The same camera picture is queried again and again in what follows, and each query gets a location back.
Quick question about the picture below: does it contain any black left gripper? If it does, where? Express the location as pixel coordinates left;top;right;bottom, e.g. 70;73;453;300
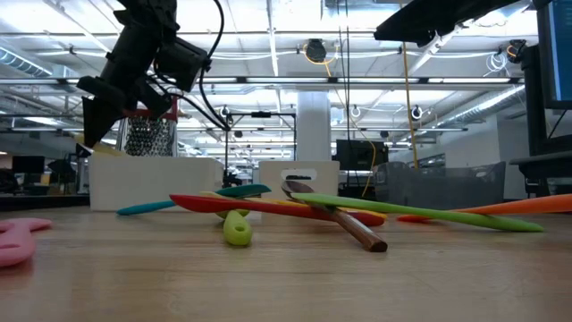
76;26;174;149

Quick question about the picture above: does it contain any white structural column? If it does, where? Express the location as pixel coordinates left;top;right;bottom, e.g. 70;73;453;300
297;91;332;162

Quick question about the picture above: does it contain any pink silicone spatula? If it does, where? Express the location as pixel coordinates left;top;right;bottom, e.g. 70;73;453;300
0;217;53;268

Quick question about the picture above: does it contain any black hanging cable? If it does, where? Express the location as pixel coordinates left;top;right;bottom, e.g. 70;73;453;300
337;0;352;189

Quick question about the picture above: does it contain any white bin with handle slots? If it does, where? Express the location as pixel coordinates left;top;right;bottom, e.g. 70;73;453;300
258;159;341;210

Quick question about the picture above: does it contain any orange silicone spoon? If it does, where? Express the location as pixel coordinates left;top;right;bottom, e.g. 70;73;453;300
396;193;572;224

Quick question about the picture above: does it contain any ceiling cable reel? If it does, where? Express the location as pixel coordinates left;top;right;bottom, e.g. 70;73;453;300
303;38;332;77
507;38;528;64

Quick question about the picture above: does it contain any wooden-handled metal spoon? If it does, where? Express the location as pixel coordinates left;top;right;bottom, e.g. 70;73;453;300
280;180;389;253

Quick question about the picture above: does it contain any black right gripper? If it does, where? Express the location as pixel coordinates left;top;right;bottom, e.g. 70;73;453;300
374;0;522;48

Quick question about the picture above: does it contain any yellow hanging cable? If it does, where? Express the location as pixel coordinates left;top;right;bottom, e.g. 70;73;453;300
400;42;421;171

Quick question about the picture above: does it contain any green silicone spatula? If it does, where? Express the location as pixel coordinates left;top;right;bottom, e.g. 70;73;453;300
290;191;545;233

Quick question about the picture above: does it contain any black rig frame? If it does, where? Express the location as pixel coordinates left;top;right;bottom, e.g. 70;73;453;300
223;111;299;189

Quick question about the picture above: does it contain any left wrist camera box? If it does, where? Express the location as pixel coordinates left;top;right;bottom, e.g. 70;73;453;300
154;38;210;93

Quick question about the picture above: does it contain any grey translucent plastic bin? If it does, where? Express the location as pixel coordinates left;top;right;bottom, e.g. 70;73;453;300
374;160;507;211

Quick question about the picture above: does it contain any lime green silicone spoon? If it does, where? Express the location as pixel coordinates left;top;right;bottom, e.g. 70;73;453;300
215;208;254;247

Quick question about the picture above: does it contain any blue silicone spatula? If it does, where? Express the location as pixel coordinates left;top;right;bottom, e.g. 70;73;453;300
116;183;273;216

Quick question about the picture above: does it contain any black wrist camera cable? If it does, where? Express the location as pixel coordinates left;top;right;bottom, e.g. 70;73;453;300
196;0;231;133

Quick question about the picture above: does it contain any grey desk cart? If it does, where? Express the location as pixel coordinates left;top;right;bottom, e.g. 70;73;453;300
509;149;572;198

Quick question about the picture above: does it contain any red silicone spoon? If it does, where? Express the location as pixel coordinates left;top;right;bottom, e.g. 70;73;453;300
169;193;386;227

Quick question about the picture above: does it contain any red metal box grater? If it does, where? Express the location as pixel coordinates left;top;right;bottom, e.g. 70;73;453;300
114;100;180;157

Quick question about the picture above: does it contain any wide white plastic bin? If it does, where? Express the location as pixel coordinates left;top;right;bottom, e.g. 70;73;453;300
88;155;224;212

